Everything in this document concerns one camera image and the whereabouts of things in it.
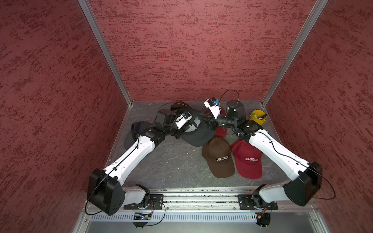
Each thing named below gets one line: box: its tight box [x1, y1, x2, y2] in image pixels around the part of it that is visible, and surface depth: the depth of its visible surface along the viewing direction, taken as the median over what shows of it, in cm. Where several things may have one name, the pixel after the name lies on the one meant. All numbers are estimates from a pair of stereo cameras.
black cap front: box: [168, 107, 217, 147], surface depth 77 cm
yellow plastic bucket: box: [249, 109, 268, 126], surface depth 102 cm
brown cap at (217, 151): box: [202, 136, 236, 179], surface depth 86 cm
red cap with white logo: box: [230, 138, 263, 180], surface depth 86 cm
